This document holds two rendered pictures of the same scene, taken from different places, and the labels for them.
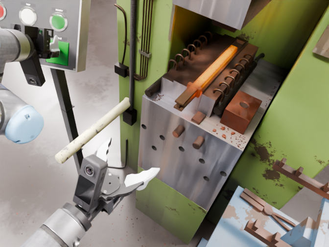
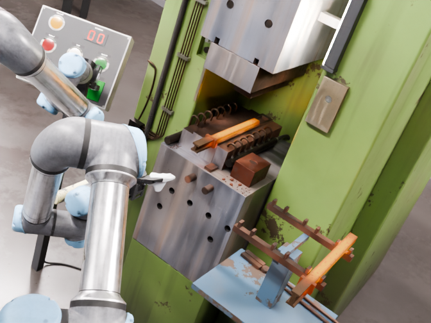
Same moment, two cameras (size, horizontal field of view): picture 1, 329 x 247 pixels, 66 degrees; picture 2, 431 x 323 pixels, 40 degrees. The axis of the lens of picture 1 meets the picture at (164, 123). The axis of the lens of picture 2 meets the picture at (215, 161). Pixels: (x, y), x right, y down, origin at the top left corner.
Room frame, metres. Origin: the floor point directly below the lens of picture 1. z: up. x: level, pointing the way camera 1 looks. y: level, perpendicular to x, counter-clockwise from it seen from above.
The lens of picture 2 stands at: (-1.24, -0.07, 1.94)
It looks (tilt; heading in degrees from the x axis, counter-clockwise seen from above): 28 degrees down; 358
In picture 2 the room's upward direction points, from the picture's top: 20 degrees clockwise
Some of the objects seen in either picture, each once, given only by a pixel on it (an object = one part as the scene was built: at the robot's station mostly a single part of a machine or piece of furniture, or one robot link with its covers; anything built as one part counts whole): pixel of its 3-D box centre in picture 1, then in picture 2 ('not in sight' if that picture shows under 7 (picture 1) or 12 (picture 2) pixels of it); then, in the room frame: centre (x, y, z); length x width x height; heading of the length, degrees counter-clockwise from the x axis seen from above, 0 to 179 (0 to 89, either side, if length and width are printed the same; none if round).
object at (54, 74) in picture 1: (68, 116); (58, 170); (0.82, 0.48, 0.54); 0.04 x 0.04 x 1.08; 64
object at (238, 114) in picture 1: (241, 111); (250, 169); (0.62, -0.24, 0.95); 0.12 x 0.09 x 0.07; 154
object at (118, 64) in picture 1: (121, 69); (136, 125); (0.93, 0.23, 0.80); 0.06 x 0.03 x 0.04; 64
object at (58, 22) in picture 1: (58, 21); (101, 63); (0.74, 0.39, 1.09); 0.05 x 0.03 x 0.04; 64
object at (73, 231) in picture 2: not in sight; (74, 225); (0.09, 0.21, 0.88); 0.11 x 0.08 x 0.11; 110
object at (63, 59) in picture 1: (58, 52); (92, 89); (0.70, 0.39, 1.00); 0.07 x 0.05 x 0.07; 89
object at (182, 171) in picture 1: (210, 119); (224, 195); (0.82, -0.20, 0.69); 0.56 x 0.38 x 0.45; 154
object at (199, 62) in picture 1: (213, 66); (233, 133); (0.84, -0.15, 0.96); 0.42 x 0.20 x 0.09; 154
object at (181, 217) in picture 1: (190, 172); (192, 278); (0.82, -0.20, 0.23); 0.56 x 0.38 x 0.47; 154
